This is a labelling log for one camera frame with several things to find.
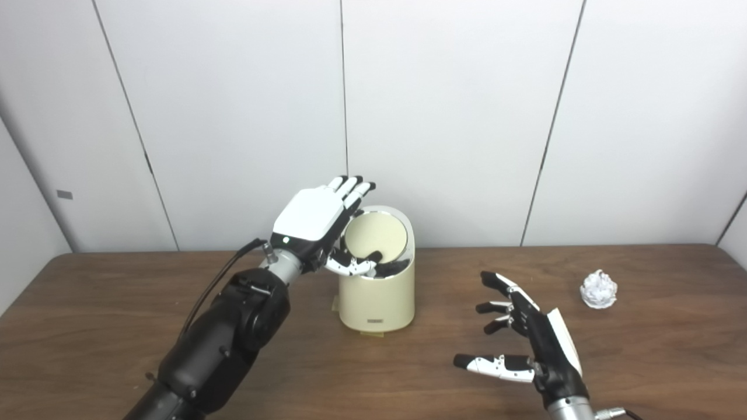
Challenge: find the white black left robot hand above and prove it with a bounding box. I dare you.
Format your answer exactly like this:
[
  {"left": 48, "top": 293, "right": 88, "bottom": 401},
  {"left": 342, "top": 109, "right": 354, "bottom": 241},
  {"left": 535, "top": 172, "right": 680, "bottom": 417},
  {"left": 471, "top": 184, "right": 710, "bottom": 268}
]
[{"left": 270, "top": 175, "right": 383, "bottom": 278}]

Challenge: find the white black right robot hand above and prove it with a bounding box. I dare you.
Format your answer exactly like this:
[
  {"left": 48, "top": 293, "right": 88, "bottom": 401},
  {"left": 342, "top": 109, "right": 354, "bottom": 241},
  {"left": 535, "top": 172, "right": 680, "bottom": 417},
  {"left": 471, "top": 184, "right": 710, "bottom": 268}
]
[{"left": 453, "top": 271, "right": 590, "bottom": 410}]

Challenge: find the round cream bin lid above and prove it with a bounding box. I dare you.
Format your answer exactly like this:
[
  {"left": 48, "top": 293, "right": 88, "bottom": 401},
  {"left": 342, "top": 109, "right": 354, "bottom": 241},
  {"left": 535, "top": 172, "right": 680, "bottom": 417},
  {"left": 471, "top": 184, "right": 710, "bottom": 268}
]
[{"left": 345, "top": 212, "right": 408, "bottom": 262}]

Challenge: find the white paper ball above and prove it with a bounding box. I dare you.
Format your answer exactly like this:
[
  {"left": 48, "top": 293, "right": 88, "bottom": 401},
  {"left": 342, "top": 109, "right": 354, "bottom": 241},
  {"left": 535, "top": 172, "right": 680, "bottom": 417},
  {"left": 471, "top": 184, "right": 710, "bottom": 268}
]
[{"left": 580, "top": 269, "right": 618, "bottom": 309}]

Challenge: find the cream-colored trash bin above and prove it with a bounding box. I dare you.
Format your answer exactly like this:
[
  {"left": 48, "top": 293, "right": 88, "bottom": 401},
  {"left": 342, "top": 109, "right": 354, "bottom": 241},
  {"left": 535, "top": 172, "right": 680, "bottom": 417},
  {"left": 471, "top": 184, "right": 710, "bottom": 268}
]
[{"left": 338, "top": 205, "right": 416, "bottom": 334}]

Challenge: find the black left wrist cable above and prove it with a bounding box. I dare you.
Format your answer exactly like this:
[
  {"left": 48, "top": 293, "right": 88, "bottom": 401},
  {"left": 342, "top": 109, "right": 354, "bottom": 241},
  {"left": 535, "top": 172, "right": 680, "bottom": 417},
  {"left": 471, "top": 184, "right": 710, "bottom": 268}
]
[{"left": 175, "top": 238, "right": 270, "bottom": 346}]

